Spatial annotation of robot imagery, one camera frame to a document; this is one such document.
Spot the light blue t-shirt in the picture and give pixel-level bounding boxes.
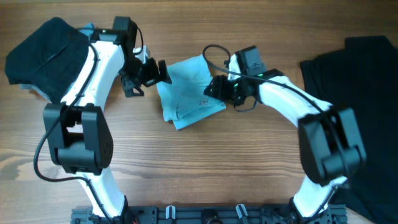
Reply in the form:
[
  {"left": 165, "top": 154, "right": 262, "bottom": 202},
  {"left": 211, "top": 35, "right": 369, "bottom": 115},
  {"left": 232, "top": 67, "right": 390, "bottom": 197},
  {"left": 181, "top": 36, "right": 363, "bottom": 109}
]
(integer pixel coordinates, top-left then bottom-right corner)
[{"left": 157, "top": 55, "right": 226, "bottom": 130}]

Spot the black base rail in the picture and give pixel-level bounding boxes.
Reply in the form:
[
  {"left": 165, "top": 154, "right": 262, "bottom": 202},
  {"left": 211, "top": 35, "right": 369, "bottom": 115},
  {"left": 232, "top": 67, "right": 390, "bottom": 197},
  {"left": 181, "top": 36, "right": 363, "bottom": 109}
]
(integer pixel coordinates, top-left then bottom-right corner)
[{"left": 70, "top": 204, "right": 348, "bottom": 224}]

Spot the stack of folded dark clothes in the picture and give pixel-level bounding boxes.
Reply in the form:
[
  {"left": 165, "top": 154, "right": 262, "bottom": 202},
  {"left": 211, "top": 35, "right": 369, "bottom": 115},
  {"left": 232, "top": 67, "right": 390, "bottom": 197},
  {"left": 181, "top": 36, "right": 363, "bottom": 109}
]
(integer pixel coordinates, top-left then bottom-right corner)
[{"left": 5, "top": 17, "right": 89, "bottom": 103}]

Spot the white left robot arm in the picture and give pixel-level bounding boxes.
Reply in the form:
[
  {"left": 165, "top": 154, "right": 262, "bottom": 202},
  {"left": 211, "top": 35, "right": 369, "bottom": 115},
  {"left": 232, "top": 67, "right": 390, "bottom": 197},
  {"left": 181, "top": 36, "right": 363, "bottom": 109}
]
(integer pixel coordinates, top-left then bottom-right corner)
[{"left": 34, "top": 27, "right": 171, "bottom": 223}]

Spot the black cloth pile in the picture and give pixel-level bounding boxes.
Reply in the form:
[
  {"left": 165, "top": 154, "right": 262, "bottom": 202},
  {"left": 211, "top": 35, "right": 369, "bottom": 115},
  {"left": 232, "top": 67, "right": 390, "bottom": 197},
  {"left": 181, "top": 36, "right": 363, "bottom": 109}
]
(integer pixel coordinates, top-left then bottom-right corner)
[{"left": 300, "top": 35, "right": 397, "bottom": 223}]

